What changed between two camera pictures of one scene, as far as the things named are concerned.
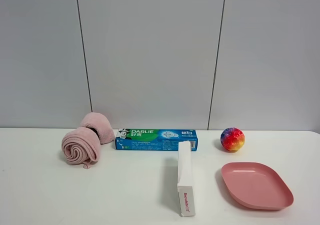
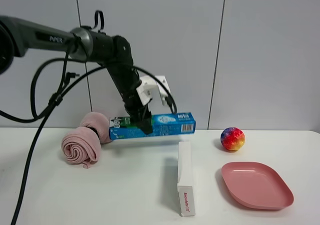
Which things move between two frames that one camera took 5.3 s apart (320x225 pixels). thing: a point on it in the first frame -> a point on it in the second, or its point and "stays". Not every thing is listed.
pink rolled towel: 82,145 stays
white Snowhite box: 185,186 stays
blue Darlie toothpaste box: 155,139 -> 123,127
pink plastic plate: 256,185 stays
